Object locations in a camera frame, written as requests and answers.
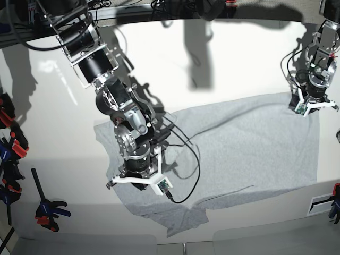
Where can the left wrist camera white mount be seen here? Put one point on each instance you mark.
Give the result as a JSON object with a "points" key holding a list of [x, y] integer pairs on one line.
{"points": [[306, 104]]}

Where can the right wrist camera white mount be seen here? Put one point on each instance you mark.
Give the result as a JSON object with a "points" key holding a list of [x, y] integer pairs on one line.
{"points": [[159, 183]]}

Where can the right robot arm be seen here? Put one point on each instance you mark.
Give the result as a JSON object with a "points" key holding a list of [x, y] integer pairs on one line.
{"points": [[133, 118]]}

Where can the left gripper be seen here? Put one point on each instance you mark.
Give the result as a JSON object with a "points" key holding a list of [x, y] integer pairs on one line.
{"points": [[308, 85]]}

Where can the blue black clamp left edge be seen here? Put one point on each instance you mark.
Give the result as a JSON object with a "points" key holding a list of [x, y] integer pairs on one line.
{"points": [[10, 174]]}

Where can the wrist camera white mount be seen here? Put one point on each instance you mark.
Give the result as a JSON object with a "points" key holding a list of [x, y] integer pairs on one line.
{"points": [[159, 183], [306, 104]]}

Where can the red black clamp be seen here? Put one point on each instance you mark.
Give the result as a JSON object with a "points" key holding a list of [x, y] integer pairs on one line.
{"points": [[7, 111], [19, 143]]}

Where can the upper red black clamp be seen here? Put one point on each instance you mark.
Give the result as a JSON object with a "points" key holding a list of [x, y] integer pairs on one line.
{"points": [[7, 111]]}

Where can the black blue bar clamp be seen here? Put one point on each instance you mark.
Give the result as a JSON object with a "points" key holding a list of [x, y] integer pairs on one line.
{"points": [[48, 211]]}

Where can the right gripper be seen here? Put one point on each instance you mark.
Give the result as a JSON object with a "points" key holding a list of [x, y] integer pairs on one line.
{"points": [[137, 163]]}

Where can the grey T-shirt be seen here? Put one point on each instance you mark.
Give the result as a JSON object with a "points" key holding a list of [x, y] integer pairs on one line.
{"points": [[227, 154]]}

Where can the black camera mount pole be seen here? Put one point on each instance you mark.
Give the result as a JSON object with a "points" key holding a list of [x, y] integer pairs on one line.
{"points": [[209, 10]]}

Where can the right edge blue red clamp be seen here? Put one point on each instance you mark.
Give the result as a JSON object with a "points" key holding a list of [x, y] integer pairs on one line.
{"points": [[334, 212]]}

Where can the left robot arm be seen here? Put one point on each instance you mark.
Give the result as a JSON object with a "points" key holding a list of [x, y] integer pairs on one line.
{"points": [[320, 54]]}

